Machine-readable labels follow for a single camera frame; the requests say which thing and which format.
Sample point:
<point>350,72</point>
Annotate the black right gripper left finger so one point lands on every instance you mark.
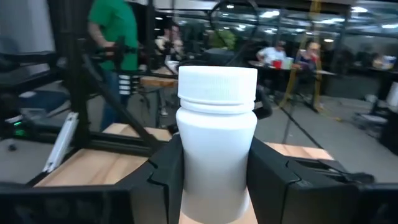
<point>164,193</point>

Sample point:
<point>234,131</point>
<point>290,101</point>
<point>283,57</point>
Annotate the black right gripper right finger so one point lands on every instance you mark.
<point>270,193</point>

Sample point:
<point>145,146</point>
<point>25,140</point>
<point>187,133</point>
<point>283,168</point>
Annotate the white pill bottle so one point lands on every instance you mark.
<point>217,140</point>

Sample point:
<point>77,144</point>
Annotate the red cup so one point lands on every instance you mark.
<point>276,64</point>

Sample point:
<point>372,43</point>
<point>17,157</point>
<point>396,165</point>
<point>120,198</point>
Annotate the white cup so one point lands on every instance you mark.
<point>288,63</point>

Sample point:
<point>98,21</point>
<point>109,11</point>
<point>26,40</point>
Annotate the person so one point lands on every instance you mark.
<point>115,25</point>
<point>311,51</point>
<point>272,54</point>
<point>171,40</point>

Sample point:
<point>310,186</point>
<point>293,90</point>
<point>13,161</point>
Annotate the yellow ladder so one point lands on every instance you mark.
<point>316,84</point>

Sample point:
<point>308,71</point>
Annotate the white flat panel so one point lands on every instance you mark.
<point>60,143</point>

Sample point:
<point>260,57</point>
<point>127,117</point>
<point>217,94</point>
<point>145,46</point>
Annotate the black computer with light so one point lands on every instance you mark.
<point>18,129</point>

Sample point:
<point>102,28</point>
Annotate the black aluminium frame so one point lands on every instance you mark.
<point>80,93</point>

